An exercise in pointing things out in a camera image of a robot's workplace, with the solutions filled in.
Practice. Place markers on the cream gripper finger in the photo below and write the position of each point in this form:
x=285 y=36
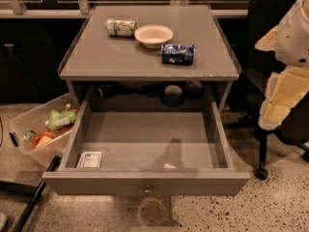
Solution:
x=267 y=42

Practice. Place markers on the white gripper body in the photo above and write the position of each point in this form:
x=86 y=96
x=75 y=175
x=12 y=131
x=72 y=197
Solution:
x=294 y=39

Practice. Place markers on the grey top drawer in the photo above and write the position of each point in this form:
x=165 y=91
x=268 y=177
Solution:
x=136 y=136

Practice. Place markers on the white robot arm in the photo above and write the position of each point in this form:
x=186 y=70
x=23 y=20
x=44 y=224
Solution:
x=289 y=40

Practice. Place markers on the white card in drawer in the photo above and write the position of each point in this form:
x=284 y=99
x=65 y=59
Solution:
x=89 y=160

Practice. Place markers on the black office chair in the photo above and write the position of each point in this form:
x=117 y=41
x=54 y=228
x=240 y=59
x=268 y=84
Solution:
x=248 y=92

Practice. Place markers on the dark tape roll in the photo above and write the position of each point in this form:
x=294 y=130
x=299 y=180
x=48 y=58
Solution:
x=193 y=90
x=172 y=96

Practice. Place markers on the blue crushed can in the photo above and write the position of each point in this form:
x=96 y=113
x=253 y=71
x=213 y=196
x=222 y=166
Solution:
x=175 y=53

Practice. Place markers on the beige paper bowl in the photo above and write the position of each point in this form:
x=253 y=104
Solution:
x=153 y=36

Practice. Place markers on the green white crushed can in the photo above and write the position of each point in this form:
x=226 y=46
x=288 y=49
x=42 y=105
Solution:
x=120 y=28

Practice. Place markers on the small white paper scrap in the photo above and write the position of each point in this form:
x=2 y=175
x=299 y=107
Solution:
x=169 y=166

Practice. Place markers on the round floor drain cover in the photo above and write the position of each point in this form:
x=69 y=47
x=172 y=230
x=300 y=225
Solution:
x=152 y=212

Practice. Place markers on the green snack bag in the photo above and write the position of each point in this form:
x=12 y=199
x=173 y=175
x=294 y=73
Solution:
x=60 y=119

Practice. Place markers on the black metal bar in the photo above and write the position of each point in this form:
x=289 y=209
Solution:
x=35 y=197

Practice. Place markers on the clear plastic bin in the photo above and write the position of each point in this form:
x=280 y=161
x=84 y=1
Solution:
x=34 y=120

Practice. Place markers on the orange round object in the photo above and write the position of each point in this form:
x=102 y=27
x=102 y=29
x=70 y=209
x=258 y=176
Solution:
x=40 y=139

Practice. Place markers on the small green can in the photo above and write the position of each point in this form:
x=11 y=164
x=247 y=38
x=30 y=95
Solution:
x=29 y=134

